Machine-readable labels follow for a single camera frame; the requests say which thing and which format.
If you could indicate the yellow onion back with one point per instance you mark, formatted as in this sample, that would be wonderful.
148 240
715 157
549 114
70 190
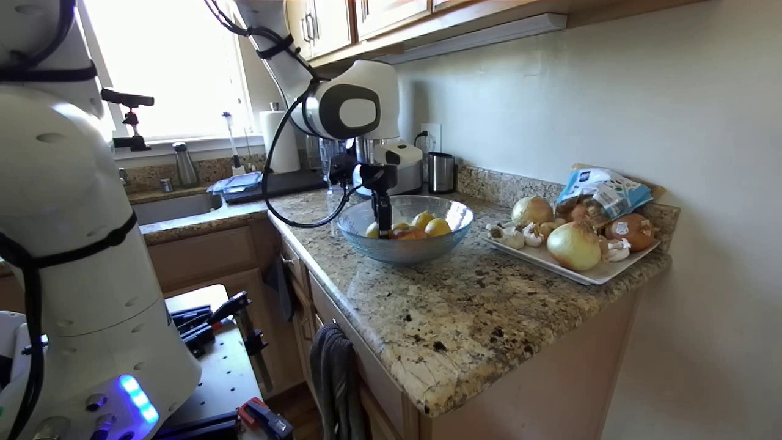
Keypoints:
532 208

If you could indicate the blue white food bag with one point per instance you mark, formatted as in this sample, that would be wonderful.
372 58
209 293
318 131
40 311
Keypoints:
614 193

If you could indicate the yellow lemon top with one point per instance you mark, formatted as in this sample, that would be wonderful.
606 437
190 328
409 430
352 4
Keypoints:
420 218

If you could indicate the clear glass bowl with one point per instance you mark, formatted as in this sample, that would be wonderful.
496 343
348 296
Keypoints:
403 208

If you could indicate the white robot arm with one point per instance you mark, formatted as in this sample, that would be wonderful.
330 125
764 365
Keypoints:
93 354

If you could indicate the yellow onion front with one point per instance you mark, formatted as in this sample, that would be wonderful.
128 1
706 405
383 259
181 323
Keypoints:
574 248

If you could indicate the white rectangular plate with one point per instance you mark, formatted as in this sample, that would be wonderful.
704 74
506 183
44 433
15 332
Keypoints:
617 255

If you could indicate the silver food processor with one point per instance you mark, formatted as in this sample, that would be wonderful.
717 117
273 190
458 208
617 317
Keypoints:
401 167

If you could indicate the red yellow apple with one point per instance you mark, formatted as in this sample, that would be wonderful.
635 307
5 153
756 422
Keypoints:
403 230

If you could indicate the yellow onion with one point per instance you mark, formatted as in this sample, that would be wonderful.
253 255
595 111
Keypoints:
532 208
574 248

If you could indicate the steel kettle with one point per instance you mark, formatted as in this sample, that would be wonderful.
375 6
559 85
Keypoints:
442 177

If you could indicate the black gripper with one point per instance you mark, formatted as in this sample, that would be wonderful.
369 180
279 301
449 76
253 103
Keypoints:
376 175

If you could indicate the grey hanging towel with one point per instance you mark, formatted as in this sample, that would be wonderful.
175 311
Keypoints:
339 384

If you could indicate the wooden upper cabinets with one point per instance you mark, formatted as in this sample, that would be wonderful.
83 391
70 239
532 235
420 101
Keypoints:
341 31

